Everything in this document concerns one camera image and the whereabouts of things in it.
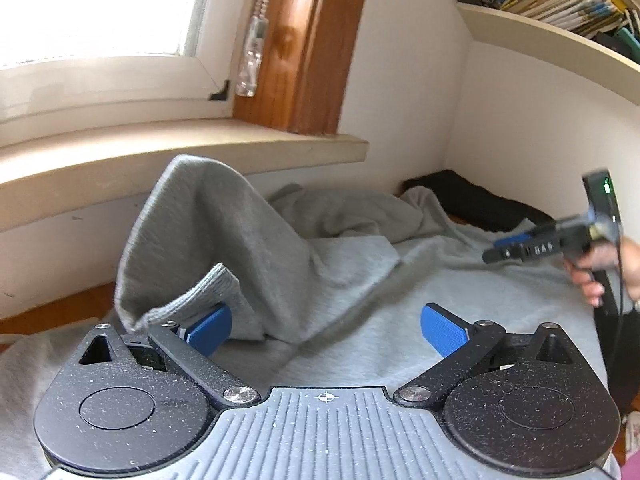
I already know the beige window sill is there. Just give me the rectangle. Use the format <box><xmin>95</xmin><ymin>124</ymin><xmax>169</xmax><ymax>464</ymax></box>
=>
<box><xmin>0</xmin><ymin>132</ymin><xmax>369</xmax><ymax>233</ymax></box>

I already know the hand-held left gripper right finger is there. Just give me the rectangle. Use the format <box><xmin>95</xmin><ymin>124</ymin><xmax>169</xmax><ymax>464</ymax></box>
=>
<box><xmin>392</xmin><ymin>303</ymin><xmax>576</xmax><ymax>407</ymax></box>

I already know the cream wall shelf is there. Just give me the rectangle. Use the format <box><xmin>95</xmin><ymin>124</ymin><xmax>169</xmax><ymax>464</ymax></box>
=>
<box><xmin>455</xmin><ymin>0</ymin><xmax>640</xmax><ymax>96</ymax></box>

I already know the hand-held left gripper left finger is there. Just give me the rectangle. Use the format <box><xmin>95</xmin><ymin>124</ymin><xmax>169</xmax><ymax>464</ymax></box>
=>
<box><xmin>75</xmin><ymin>304</ymin><xmax>262</xmax><ymax>408</ymax></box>

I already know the clear blind cord pull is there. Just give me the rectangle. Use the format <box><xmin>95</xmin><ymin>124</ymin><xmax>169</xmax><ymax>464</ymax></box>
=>
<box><xmin>235</xmin><ymin>0</ymin><xmax>281</xmax><ymax>98</ymax></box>

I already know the stack of books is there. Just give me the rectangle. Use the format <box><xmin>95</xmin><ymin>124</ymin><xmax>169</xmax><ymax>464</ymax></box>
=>
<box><xmin>487</xmin><ymin>0</ymin><xmax>640</xmax><ymax>63</ymax></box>

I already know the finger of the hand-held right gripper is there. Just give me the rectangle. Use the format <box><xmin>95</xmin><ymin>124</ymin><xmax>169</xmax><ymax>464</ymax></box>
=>
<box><xmin>492</xmin><ymin>230</ymin><xmax>540</xmax><ymax>247</ymax></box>
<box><xmin>482</xmin><ymin>244</ymin><xmax>524</xmax><ymax>265</ymax></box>

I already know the brown wooden window frame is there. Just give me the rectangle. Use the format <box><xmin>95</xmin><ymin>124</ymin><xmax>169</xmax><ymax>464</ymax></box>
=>
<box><xmin>232</xmin><ymin>0</ymin><xmax>373</xmax><ymax>136</ymax></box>

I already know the person's right hand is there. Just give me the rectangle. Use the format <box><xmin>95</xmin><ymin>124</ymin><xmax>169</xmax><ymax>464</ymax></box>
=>
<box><xmin>565</xmin><ymin>242</ymin><xmax>640</xmax><ymax>311</ymax></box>

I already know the black folded garment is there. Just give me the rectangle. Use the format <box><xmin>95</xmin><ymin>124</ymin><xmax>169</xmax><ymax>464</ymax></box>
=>
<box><xmin>402</xmin><ymin>170</ymin><xmax>556</xmax><ymax>233</ymax></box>

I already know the grey printed hoodie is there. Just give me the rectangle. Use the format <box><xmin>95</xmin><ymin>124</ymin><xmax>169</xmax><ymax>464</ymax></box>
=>
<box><xmin>0</xmin><ymin>155</ymin><xmax>616</xmax><ymax>480</ymax></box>

